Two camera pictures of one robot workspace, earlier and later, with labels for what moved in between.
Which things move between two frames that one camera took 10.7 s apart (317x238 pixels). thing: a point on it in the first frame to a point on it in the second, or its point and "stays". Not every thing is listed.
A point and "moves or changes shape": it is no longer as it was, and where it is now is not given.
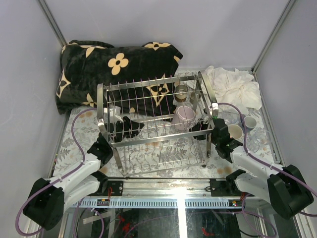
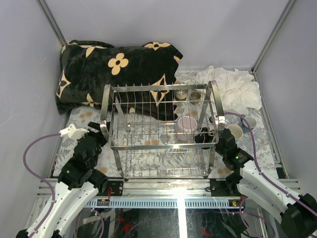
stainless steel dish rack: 158,124 moves or changes shape
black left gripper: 132,127 to 95,126
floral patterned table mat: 199,140 stays
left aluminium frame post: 52,22 stays
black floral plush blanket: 133,80 stays
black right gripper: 199,126 to 201,139
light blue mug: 235,131 stays
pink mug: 184,117 to 186,126
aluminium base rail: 163,193 stays
